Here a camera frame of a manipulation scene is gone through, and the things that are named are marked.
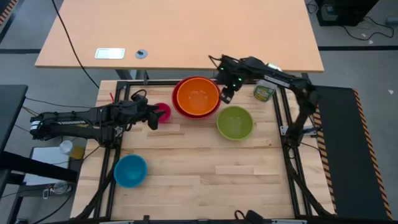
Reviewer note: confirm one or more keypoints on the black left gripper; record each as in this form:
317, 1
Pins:
135, 109

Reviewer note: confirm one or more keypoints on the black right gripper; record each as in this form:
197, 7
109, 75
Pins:
231, 73

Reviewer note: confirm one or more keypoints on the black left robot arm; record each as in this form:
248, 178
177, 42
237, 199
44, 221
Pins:
77, 124

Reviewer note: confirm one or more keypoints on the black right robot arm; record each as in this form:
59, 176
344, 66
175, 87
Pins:
280, 79

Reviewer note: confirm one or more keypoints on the small pink bowl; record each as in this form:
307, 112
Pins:
166, 113

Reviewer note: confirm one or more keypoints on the red bowl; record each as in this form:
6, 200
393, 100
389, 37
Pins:
174, 101

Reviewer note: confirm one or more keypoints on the green bowl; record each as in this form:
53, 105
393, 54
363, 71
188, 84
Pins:
235, 123

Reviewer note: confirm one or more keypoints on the orange bowl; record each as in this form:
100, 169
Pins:
198, 96

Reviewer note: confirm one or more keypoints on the green label wipes canister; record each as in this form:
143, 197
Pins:
264, 91

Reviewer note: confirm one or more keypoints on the blue bowl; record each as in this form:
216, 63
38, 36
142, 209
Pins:
130, 171

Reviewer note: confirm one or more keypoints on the round grey desk grommet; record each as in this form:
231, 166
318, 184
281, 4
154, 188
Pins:
141, 53

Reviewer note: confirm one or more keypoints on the beige wooden desk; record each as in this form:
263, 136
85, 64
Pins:
186, 31

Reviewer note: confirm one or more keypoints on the plastic bottle with yellow liquid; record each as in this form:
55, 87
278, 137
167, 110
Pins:
72, 150

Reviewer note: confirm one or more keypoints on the white box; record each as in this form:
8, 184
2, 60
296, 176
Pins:
46, 161

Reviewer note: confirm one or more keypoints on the black mat with hazard stripes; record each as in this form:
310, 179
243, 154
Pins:
345, 149

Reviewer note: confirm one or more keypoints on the black side table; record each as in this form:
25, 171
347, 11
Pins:
12, 109

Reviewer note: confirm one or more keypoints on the black computer case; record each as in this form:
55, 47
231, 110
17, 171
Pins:
345, 11

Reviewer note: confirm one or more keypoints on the black aluminium frame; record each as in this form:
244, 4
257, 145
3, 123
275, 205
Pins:
278, 105

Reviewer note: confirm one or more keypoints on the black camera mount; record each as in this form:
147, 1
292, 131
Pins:
252, 215

